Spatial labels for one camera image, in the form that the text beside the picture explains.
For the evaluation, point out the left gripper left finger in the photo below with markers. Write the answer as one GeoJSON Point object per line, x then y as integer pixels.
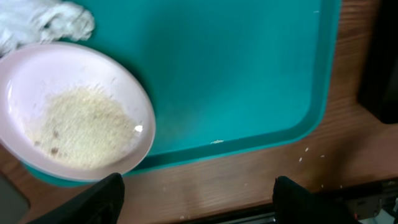
{"type": "Point", "coordinates": [102, 204]}

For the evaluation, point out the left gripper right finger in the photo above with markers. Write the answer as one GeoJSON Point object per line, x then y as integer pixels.
{"type": "Point", "coordinates": [294, 204]}

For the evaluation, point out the large white dinner plate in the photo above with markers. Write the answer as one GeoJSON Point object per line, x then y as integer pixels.
{"type": "Point", "coordinates": [31, 74]}

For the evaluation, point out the white napkin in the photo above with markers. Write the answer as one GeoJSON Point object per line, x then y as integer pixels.
{"type": "Point", "coordinates": [25, 22]}

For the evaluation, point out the pile of rice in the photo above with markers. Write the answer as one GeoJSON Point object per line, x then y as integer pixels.
{"type": "Point", "coordinates": [83, 128]}

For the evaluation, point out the grey plastic dish rack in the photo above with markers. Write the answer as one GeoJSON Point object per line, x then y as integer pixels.
{"type": "Point", "coordinates": [14, 205]}

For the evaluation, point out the black plastic tray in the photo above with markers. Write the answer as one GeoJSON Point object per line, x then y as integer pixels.
{"type": "Point", "coordinates": [378, 89]}

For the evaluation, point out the teal serving tray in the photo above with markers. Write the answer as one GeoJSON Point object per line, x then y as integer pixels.
{"type": "Point", "coordinates": [223, 77]}

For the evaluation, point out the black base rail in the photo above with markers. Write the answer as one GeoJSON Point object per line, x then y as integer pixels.
{"type": "Point", "coordinates": [375, 202]}

